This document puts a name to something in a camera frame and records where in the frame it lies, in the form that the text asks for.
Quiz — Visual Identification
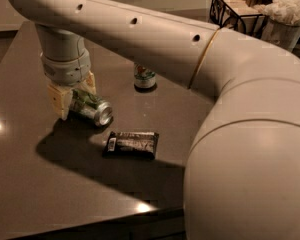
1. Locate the black snack bar wrapper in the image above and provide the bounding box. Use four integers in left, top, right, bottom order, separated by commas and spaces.
103, 132, 159, 160

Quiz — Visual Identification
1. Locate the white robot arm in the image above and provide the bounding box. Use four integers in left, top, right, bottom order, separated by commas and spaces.
9, 0, 300, 240

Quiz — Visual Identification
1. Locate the black wire napkin basket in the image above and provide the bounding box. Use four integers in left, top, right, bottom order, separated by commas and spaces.
209, 0, 265, 38

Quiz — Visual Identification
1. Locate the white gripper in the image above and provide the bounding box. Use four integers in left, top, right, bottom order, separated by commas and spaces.
41, 49, 96, 120

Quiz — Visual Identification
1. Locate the white green soda can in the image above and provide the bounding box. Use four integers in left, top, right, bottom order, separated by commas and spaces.
134, 63, 156, 89

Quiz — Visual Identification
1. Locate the metal cup with packets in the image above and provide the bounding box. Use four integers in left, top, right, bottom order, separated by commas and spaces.
260, 0, 300, 51

